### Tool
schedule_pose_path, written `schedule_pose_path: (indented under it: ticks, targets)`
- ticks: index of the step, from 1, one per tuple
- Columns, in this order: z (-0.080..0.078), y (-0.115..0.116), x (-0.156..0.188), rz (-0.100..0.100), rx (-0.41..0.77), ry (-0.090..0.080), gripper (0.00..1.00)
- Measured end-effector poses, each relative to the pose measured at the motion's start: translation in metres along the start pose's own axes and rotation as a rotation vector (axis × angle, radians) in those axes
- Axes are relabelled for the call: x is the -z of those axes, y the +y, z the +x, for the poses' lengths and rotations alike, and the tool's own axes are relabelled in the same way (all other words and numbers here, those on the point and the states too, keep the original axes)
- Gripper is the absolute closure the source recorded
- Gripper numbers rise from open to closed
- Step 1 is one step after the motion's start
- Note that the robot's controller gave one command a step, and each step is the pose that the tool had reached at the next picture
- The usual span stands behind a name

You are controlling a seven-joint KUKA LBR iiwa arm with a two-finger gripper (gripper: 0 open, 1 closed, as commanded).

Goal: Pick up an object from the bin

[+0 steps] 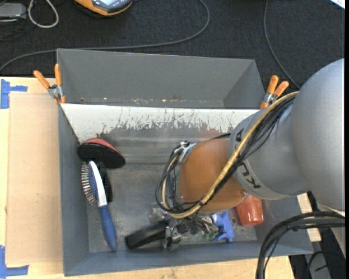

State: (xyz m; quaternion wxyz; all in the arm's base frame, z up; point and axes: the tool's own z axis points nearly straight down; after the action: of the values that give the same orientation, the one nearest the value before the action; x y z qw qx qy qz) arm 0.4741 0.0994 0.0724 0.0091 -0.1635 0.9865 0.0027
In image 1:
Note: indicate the black flat object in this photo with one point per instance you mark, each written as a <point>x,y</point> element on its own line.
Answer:
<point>144,236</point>

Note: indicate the blue and white hairbrush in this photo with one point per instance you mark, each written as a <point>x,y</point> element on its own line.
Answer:
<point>100,190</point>

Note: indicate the grey metal bin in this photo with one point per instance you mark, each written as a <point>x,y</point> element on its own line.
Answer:
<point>145,77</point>

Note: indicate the blue plastic object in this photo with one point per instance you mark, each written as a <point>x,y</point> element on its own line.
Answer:
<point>225,225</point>

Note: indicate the red and black disc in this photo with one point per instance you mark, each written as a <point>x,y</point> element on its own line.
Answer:
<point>100,153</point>

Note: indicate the clear plastic packet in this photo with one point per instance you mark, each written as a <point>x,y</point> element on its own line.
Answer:
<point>158,214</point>

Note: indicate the orange translucent bottle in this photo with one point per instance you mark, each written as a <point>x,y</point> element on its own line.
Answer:
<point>251,212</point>

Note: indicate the brown cardboard board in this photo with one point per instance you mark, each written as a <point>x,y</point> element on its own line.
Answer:
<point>32,179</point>

